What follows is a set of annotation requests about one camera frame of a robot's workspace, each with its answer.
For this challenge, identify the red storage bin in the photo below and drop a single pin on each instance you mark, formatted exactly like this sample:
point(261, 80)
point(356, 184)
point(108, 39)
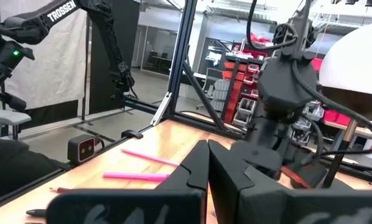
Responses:
point(335, 117)

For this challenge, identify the shelf rack with red bins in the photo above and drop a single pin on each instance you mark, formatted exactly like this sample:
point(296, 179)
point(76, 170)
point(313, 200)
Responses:
point(235, 90)

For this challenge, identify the brass and black lamp pole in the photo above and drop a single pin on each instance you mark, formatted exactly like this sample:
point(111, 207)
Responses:
point(349, 133)

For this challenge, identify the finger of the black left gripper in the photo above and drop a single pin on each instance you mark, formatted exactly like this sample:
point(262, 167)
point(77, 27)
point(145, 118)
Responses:
point(313, 174)
point(257, 158)

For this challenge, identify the grey chair armrest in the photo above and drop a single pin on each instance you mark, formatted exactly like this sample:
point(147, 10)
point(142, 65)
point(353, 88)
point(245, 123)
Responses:
point(5, 118)

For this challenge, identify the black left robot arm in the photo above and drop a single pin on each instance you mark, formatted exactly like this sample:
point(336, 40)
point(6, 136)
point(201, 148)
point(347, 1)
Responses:
point(285, 87)

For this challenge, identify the pink pencil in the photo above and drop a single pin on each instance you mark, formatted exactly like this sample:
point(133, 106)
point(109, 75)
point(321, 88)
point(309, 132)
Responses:
point(148, 157)

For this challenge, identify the white and black globe lamp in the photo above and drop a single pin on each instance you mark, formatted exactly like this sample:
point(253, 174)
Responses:
point(354, 62)

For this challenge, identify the dark vertical frame post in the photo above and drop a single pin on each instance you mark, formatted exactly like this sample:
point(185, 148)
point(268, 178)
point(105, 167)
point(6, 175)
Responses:
point(181, 62)

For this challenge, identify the white backdrop cloth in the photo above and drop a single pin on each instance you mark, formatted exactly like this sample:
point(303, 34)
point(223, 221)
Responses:
point(58, 62)

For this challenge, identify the black table clamp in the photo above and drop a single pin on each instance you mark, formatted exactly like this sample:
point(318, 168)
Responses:
point(131, 134)

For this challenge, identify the dark diagonal frame strut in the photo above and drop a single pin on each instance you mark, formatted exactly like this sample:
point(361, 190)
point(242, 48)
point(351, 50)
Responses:
point(204, 96)

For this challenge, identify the person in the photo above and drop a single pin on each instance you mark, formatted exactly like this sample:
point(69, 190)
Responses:
point(12, 168)

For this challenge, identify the black table edge rail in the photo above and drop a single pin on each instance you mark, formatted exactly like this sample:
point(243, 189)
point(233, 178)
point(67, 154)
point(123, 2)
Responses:
point(111, 145)

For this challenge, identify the black pen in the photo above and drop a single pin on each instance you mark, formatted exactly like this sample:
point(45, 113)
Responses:
point(38, 213)

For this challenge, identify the dark frame base rail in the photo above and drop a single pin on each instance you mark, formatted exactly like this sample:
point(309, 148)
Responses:
point(189, 119)

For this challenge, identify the black table-level camera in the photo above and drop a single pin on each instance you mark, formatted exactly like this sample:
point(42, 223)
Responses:
point(80, 149)

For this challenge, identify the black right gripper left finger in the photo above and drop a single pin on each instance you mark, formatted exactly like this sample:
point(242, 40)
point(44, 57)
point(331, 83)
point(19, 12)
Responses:
point(192, 174)

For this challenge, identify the silver corner bracket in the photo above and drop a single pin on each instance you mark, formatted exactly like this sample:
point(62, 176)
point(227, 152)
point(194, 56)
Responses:
point(161, 109)

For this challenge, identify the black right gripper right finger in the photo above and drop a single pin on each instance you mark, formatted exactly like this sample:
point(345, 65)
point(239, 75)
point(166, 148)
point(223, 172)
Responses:
point(226, 186)

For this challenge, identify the black backdrop panel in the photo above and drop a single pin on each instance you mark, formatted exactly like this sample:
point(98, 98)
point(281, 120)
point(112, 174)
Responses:
point(95, 77)

